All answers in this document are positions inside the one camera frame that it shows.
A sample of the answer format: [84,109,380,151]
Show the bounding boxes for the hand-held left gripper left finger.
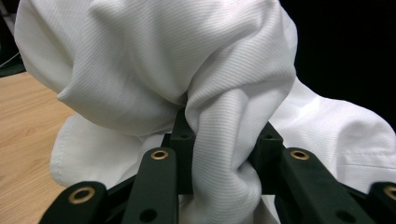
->
[161,107,197,196]

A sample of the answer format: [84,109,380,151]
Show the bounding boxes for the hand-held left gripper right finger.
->
[247,121,285,196]

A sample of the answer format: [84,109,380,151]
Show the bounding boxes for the white cloth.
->
[13,0,396,224]

